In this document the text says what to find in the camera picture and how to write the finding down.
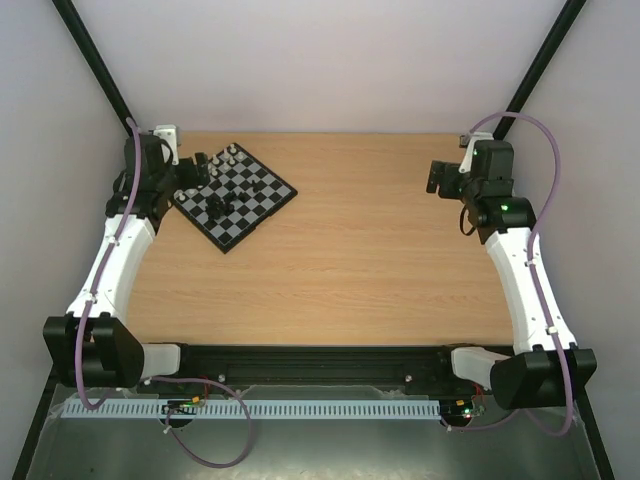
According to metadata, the light blue slotted cable duct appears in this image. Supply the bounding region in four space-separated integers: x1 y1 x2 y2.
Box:
60 398 441 420

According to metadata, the left black frame post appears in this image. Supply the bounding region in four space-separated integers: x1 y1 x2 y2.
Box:
52 0 132 136

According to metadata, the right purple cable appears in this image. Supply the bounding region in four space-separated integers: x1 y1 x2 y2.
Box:
441 111 576 438

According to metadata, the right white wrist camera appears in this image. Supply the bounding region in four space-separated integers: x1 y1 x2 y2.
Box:
458 131 494 174

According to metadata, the black frame post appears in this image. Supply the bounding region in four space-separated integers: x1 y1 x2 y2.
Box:
506 0 587 113
52 0 132 136

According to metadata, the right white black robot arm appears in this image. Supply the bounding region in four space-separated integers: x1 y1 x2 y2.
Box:
426 133 597 410

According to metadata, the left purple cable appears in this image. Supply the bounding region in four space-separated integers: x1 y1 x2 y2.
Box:
73 117 254 468

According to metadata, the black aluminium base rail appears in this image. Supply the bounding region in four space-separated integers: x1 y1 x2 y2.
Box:
174 344 474 396

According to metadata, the purple cable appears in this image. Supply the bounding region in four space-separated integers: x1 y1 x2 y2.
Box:
441 111 576 438
73 117 254 468

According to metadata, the black white chess board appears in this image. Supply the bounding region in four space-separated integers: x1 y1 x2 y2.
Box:
173 143 298 253

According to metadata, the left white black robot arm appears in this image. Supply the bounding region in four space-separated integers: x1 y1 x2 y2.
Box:
43 125 208 388

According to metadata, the right black frame post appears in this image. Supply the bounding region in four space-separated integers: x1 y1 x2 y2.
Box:
506 0 587 113

